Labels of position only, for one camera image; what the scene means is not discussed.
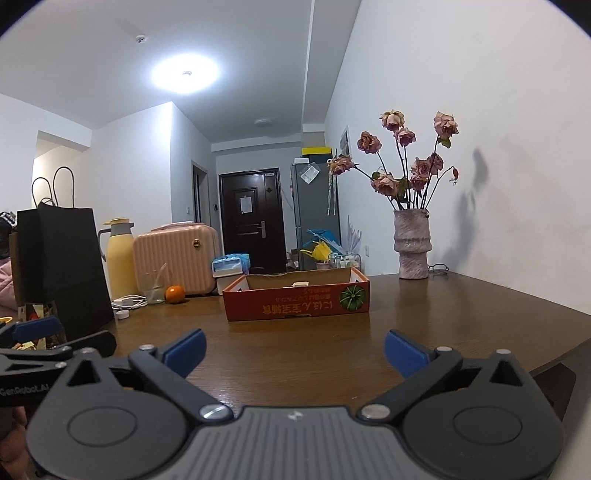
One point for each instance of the pink cloth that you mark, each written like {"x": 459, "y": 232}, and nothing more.
{"x": 5, "y": 286}

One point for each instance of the colourful packet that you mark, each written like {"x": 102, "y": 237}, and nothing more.
{"x": 37, "y": 311}

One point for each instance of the clear glass cup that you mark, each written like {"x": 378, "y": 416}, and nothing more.
{"x": 154, "y": 293}

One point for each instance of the yellow watering can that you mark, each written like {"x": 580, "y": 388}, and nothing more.
{"x": 320, "y": 253}

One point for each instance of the orange fruit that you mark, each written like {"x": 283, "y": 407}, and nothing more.
{"x": 175, "y": 294}

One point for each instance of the red cardboard box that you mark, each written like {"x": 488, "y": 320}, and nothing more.
{"x": 286, "y": 302}

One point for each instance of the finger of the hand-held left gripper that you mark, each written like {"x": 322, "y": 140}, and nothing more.
{"x": 37, "y": 328}
{"x": 41, "y": 357}

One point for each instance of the dark entrance door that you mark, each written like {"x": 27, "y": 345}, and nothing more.
{"x": 249, "y": 235}

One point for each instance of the folded hanging umbrella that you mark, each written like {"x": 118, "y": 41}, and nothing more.
{"x": 331, "y": 189}

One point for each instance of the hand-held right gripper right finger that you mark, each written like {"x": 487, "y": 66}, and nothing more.
{"x": 404, "y": 353}

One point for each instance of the paper notice on door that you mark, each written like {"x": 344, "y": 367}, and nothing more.
{"x": 245, "y": 204}

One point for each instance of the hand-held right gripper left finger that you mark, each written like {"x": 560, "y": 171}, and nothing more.
{"x": 187, "y": 353}

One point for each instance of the paper on refrigerator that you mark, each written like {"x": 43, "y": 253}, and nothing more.
{"x": 309, "y": 174}

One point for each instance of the pink ceramic vase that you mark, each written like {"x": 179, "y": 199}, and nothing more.
{"x": 412, "y": 244}

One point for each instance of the yellow and black box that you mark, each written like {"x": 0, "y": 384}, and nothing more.
{"x": 316, "y": 151}

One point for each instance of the round ceiling light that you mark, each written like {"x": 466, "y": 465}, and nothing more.
{"x": 184, "y": 74}

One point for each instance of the small ceiling lamp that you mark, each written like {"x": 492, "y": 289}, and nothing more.
{"x": 263, "y": 122}

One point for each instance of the person's left hand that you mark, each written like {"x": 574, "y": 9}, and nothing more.
{"x": 14, "y": 452}

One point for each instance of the dried pink roses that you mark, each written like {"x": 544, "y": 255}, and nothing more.
{"x": 385, "y": 182}

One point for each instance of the wall picture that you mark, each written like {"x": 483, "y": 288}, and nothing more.
{"x": 344, "y": 141}

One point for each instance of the yellow thermos jug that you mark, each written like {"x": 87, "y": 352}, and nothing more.
{"x": 120, "y": 263}

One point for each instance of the blue tissue pack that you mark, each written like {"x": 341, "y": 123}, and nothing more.
{"x": 231, "y": 264}

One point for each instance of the blue folded item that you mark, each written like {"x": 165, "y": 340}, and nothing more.
{"x": 323, "y": 235}

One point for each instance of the white box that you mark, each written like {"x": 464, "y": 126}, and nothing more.
{"x": 228, "y": 284}

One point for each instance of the black paper bag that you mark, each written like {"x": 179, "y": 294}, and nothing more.
{"x": 64, "y": 258}

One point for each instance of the grey refrigerator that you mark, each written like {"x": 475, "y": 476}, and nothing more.
{"x": 311, "y": 212}

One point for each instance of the eyeglasses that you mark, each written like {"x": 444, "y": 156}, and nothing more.
{"x": 438, "y": 268}

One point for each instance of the lilac decorative stems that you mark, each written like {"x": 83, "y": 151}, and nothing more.
{"x": 354, "y": 235}

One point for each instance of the cluster of toiletry bottles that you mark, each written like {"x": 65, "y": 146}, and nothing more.
{"x": 345, "y": 262}

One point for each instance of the pink ribbed suitcase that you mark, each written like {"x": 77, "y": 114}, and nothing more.
{"x": 178, "y": 258}

